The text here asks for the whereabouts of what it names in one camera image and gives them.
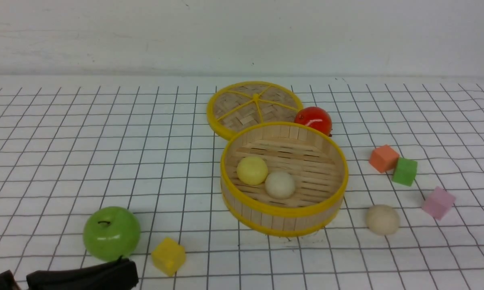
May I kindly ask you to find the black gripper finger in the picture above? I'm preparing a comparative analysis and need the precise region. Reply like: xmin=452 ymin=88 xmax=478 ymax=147
xmin=26 ymin=258 xmax=140 ymax=290
xmin=0 ymin=270 xmax=21 ymax=290

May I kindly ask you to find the yellow bun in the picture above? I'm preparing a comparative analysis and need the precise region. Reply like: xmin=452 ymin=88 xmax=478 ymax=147
xmin=236 ymin=156 xmax=269 ymax=186

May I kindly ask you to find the beige bun front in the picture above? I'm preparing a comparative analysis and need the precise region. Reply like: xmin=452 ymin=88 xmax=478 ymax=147
xmin=264 ymin=171 xmax=296 ymax=199

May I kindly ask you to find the beige bun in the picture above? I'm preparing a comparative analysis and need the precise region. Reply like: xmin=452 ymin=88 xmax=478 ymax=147
xmin=264 ymin=171 xmax=296 ymax=199
xmin=365 ymin=204 xmax=400 ymax=236

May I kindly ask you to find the woven bamboo steamer lid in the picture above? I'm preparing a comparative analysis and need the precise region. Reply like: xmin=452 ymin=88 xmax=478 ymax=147
xmin=206 ymin=81 xmax=304 ymax=140

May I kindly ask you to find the bamboo steamer tray yellow rim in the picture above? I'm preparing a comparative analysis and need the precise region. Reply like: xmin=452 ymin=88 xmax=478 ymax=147
xmin=220 ymin=122 xmax=349 ymax=237

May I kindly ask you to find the green apple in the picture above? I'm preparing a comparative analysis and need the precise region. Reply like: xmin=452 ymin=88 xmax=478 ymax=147
xmin=82 ymin=206 xmax=141 ymax=262

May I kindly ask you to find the yellow cube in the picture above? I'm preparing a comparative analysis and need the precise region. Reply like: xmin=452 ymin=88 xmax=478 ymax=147
xmin=150 ymin=237 xmax=186 ymax=277

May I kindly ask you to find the red tomato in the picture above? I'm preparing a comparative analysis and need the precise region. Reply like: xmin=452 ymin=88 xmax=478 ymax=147
xmin=294 ymin=106 xmax=332 ymax=137

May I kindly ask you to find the orange cube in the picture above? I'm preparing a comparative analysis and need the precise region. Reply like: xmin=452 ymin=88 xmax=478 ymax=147
xmin=369 ymin=145 xmax=400 ymax=173

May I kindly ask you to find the green cube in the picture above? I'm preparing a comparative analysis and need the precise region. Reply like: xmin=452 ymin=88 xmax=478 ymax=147
xmin=392 ymin=157 xmax=418 ymax=186

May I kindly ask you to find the pink cube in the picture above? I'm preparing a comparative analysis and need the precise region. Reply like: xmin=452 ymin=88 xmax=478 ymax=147
xmin=421 ymin=186 xmax=456 ymax=221

